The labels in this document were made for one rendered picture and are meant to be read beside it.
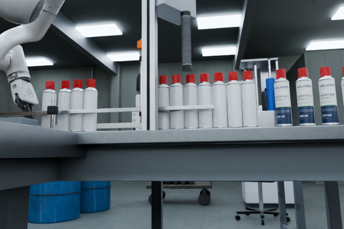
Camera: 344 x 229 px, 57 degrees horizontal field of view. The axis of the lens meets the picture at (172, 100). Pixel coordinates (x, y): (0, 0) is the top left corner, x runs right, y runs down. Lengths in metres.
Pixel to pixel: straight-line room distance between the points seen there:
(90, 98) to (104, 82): 10.65
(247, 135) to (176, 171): 0.13
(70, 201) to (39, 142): 3.85
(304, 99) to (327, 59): 8.32
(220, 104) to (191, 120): 0.12
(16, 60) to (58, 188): 2.94
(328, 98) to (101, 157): 0.84
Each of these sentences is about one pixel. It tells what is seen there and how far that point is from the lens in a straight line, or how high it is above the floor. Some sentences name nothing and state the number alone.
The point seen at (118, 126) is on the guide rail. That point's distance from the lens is 1.24.
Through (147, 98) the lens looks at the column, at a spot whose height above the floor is 0.97.
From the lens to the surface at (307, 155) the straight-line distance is 0.54.
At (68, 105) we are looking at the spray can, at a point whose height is 0.99.
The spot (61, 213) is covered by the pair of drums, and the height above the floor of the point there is 0.10.
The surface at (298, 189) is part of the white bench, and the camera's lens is 2.33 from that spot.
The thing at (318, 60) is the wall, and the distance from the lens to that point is 9.40.
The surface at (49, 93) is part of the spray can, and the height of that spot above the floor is 1.03.
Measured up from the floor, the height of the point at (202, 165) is 0.77.
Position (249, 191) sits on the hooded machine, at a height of 0.24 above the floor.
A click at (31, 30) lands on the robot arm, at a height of 1.27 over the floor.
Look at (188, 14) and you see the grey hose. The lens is 1.13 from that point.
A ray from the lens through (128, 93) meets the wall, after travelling 11.49.
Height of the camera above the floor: 0.79
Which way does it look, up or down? 10 degrees up
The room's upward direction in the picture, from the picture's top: 1 degrees counter-clockwise
